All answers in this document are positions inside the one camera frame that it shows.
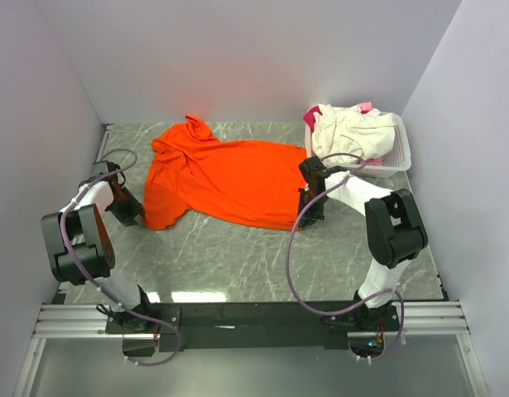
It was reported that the pink garment in basket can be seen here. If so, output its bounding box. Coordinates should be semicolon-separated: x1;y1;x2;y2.
302;100;386;168

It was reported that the cream white t shirt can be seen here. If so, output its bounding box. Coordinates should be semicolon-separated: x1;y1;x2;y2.
310;103;398;165

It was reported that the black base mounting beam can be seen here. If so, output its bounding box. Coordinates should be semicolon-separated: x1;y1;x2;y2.
105;302;401;357

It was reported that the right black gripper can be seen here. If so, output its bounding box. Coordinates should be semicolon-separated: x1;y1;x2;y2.
298;188;328;229

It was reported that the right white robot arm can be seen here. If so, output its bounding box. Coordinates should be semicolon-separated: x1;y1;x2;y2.
285;155;428;330

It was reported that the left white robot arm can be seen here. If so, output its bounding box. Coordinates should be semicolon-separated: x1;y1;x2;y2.
41;160;155;332

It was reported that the white plastic laundry basket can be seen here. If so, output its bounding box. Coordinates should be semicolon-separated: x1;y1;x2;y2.
305;112;412;179

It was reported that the orange t shirt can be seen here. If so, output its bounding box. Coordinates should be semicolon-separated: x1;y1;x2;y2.
143;116;306;231

